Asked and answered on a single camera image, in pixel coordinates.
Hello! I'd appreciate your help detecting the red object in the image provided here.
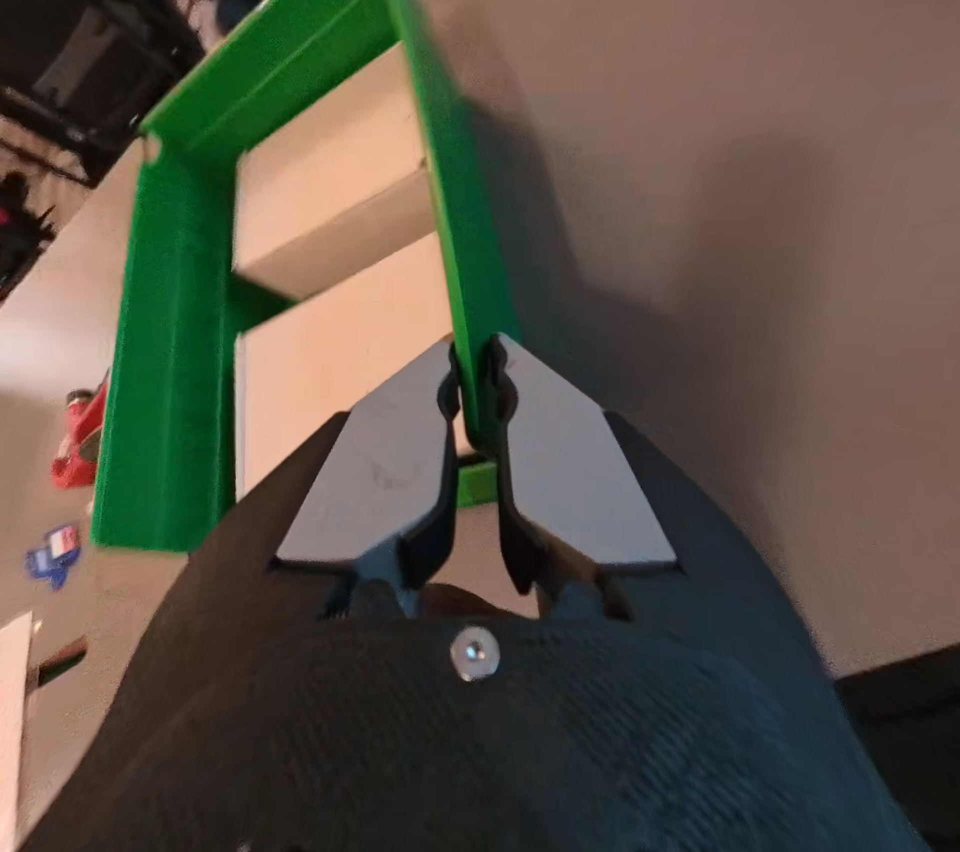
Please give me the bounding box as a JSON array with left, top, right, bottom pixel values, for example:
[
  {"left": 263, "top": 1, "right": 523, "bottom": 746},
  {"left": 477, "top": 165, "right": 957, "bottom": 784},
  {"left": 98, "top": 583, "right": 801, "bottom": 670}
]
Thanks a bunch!
[{"left": 51, "top": 380, "right": 110, "bottom": 489}]

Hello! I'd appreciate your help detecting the green plastic bin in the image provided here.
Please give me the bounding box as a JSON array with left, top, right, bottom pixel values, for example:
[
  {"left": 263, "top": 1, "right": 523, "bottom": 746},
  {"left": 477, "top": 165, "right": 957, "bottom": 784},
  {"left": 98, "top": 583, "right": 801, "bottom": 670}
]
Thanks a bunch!
[{"left": 90, "top": 0, "right": 522, "bottom": 553}]

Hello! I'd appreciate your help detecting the white cardboard box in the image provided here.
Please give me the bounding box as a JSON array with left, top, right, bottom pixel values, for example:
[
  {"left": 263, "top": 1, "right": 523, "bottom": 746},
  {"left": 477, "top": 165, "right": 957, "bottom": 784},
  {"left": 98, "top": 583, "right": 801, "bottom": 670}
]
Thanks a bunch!
[
  {"left": 234, "top": 230, "right": 481, "bottom": 501},
  {"left": 231, "top": 42, "right": 438, "bottom": 302}
]

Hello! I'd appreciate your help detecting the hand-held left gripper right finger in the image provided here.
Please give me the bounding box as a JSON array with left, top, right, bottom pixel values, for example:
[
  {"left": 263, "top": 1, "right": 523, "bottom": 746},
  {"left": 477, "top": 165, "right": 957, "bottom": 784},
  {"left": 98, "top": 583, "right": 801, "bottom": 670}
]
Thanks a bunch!
[{"left": 487, "top": 333, "right": 680, "bottom": 598}]

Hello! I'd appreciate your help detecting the blue and white object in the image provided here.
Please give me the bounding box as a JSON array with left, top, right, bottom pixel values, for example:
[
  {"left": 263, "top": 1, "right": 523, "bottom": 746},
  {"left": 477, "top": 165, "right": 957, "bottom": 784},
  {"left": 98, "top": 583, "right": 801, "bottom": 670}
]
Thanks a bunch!
[{"left": 24, "top": 522, "right": 80, "bottom": 591}]

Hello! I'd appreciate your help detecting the white sheet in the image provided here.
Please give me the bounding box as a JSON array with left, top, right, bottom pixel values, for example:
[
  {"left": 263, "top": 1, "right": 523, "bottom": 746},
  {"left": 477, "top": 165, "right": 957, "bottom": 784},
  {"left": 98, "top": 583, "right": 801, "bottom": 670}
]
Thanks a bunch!
[{"left": 0, "top": 612, "right": 35, "bottom": 793}]

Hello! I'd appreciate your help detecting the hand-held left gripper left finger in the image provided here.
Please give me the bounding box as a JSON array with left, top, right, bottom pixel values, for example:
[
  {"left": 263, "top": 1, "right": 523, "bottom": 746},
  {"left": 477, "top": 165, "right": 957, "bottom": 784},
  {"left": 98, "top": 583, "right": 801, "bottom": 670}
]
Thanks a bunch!
[{"left": 273, "top": 341, "right": 460, "bottom": 617}]

